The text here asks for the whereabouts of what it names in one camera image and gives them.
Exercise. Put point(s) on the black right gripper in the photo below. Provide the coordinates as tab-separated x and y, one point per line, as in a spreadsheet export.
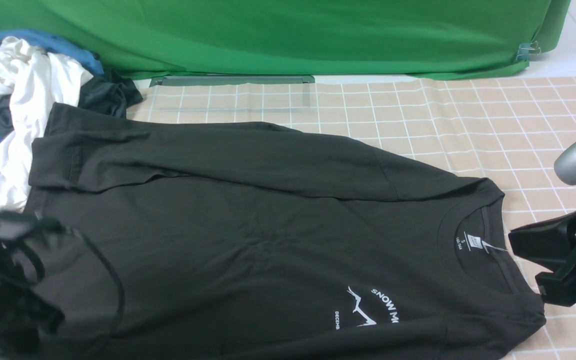
551	244

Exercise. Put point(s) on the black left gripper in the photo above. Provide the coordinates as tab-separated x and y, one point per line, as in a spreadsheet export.
23	313

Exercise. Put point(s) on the dark gray long-sleeved shirt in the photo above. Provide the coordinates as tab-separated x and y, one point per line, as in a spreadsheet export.
253	241

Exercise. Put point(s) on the blue crumpled garment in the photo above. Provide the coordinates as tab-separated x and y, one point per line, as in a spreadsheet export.
56	44

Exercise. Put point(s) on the binder clips on backdrop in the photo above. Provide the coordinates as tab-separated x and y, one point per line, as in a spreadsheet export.
527	50

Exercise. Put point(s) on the dark teal crumpled garment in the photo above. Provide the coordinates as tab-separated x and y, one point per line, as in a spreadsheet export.
109	94

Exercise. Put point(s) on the white crumpled garment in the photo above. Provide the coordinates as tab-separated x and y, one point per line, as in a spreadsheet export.
35	80

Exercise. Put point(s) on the green backdrop cloth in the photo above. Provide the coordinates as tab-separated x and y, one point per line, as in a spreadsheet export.
435	39

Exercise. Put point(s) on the clear acrylic board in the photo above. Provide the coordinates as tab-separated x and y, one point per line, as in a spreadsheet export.
219	93

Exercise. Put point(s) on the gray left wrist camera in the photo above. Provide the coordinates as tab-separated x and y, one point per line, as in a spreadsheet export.
18	227

